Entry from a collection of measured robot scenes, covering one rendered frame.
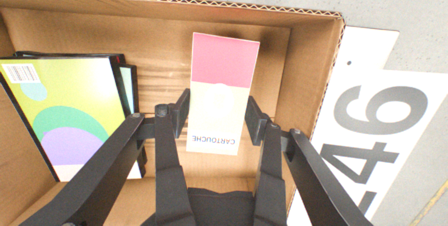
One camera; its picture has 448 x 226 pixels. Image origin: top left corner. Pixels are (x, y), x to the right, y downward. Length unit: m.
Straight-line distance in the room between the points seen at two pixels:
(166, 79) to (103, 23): 0.10
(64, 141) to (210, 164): 0.22
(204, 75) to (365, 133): 0.18
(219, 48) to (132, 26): 0.13
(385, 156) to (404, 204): 2.30
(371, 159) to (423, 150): 1.89
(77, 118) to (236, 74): 0.22
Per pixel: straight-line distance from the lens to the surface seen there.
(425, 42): 1.63
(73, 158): 0.33
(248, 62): 0.19
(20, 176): 0.38
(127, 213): 0.32
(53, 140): 0.32
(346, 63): 0.31
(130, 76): 0.24
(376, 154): 0.23
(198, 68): 0.18
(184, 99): 0.16
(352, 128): 0.20
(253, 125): 0.16
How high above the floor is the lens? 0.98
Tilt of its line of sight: 69 degrees down
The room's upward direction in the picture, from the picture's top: 174 degrees clockwise
